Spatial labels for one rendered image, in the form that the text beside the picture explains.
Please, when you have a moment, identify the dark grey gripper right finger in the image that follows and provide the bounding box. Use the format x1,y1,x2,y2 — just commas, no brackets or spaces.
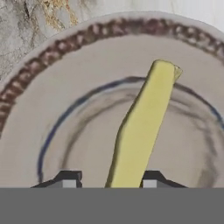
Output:
140,170,187,189

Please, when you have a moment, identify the beige plate with brown rim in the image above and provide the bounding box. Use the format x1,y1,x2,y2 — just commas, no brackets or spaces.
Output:
0,11,224,189

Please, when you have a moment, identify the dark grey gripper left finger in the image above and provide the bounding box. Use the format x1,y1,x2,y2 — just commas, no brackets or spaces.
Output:
31,170,83,189

